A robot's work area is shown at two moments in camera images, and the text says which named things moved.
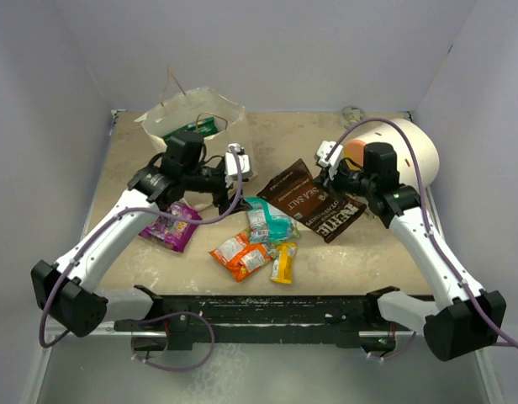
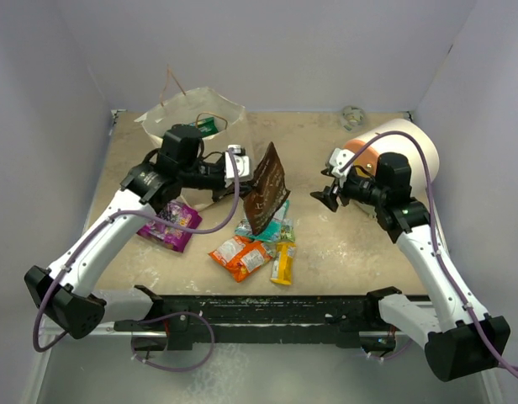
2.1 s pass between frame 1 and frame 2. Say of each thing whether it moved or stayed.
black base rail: stayed
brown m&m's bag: moved
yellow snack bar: stayed
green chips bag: stayed
